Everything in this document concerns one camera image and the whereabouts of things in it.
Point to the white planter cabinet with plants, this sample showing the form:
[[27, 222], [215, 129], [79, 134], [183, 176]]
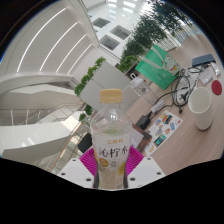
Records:
[[105, 78]]

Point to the glass railing with wooden handrail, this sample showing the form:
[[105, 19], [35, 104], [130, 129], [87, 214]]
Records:
[[63, 146]]

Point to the ceiling light strips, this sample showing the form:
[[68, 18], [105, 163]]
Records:
[[56, 43]]

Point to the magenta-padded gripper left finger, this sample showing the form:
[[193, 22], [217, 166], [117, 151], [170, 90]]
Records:
[[75, 173]]

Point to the black power adapter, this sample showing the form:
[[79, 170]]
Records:
[[144, 121]]

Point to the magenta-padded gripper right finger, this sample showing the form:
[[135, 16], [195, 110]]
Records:
[[146, 171]]

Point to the brown notebook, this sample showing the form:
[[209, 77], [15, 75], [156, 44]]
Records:
[[141, 140]]

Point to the clear lemon drink bottle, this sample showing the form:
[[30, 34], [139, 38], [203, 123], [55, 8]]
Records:
[[110, 143]]

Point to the white paper card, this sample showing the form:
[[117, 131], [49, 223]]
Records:
[[206, 77]]

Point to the white paper cup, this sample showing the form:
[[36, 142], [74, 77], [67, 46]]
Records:
[[201, 106]]

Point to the black chair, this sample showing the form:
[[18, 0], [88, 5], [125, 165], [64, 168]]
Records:
[[86, 142]]

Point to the clear plastic water bottle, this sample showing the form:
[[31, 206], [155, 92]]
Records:
[[143, 89]]

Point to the row of tall green plants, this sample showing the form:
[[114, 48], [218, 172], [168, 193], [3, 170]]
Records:
[[146, 33]]

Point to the small plants in low planter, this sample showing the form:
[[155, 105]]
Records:
[[85, 111]]

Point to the colourful sticker sheet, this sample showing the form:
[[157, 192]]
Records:
[[164, 131]]

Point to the green tote bag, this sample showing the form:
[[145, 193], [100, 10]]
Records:
[[156, 68]]

